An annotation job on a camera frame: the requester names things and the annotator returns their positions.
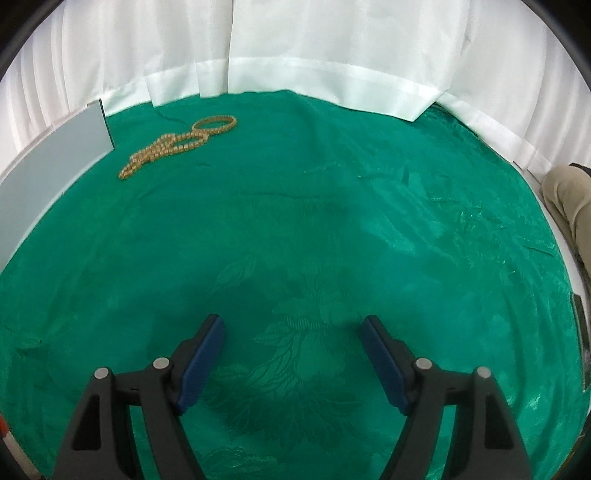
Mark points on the person's beige trouser leg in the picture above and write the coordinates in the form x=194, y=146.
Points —
x=570, y=194

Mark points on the white curtain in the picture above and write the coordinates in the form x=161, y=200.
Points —
x=323, y=41

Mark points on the grey flat board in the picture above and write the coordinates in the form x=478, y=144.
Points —
x=51, y=170

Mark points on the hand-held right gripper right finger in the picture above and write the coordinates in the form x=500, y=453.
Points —
x=383, y=364

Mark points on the green patterned table cloth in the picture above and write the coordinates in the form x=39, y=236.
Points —
x=295, y=230

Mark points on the dark flat panel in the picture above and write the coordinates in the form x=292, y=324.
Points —
x=579, y=318

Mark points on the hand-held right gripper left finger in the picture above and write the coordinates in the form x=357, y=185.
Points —
x=203, y=364

